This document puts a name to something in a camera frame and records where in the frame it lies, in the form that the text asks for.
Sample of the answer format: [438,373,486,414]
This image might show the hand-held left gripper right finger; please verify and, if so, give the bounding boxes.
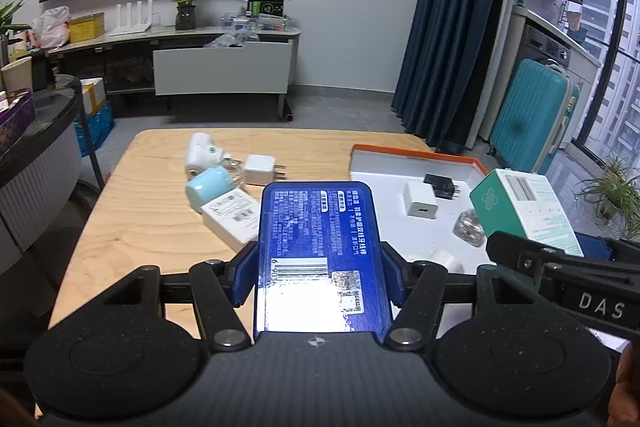
[381,241,551,353]

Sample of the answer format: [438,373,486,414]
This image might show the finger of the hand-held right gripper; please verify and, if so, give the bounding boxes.
[575,234,640,258]
[486,231,566,280]

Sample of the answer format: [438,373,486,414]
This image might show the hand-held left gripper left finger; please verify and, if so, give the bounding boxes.
[102,241,261,353]

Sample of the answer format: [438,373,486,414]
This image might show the white cup-shaped device green leaf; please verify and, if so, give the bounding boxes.
[405,249,466,278]

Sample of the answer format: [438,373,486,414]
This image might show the teal and white box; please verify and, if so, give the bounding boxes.
[468,168,585,258]

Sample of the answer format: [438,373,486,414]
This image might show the small white labelled box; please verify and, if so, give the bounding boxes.
[201,188,262,252]

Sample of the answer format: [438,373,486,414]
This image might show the blue tin box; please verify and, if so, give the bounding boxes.
[252,181,393,343]

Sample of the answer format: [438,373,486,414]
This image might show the white charger with port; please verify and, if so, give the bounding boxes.
[402,180,440,218]

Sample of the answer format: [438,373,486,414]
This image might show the light blue cylinder bottle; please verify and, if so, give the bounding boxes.
[186,166,243,210]

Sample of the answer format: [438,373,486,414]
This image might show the black charger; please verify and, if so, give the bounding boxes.
[423,173,462,200]

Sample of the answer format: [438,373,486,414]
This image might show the white cube charger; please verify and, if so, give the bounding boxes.
[243,154,288,185]

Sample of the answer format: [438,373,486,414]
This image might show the orange cardboard box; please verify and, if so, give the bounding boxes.
[348,143,501,280]

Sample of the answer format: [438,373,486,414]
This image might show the white plug-in repeller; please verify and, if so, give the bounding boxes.
[185,133,226,178]

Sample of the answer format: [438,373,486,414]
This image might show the person's right hand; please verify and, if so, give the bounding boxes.
[606,339,640,427]

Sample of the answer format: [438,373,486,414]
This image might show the spider plant in pot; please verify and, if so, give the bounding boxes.
[575,154,640,238]

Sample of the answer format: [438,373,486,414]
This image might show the teal suitcase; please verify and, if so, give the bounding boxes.
[489,58,581,175]

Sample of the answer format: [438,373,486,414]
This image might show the washing machine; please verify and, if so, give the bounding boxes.
[520,24,573,68]

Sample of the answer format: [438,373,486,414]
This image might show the white cabinet drawer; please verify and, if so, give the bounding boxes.
[152,41,293,96]

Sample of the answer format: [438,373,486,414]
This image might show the blue bottle pack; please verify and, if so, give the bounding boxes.
[74,104,115,155]

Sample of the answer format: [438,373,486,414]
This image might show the blue curtain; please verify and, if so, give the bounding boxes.
[390,0,516,152]

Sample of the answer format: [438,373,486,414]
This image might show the clear plastic packets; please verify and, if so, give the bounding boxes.
[202,32,261,48]

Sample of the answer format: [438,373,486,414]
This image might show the white and yellow carton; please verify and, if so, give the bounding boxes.
[80,78,107,115]

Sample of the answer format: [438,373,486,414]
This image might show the dark round counter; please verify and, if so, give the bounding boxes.
[0,74,83,248]

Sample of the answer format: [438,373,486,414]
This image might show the television cabinet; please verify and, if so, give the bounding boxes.
[47,27,302,122]

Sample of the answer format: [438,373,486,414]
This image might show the pile of small boxes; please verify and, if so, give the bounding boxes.
[220,13,291,32]

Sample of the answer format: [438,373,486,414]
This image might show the black and green box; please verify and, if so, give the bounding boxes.
[247,0,287,18]

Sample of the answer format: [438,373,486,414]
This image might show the white router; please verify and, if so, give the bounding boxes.
[109,1,153,36]

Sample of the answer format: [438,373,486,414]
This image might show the purple patterned box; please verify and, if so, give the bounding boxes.
[0,94,37,152]

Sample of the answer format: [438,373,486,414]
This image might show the yellow box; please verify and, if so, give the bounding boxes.
[67,13,106,42]

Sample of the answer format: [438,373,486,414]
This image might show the beige cup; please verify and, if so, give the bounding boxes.
[0,59,33,92]

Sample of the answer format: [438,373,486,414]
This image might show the white plastic bag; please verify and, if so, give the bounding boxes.
[31,6,71,49]

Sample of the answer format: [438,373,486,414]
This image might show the green leafy potted plant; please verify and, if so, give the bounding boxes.
[0,0,31,40]

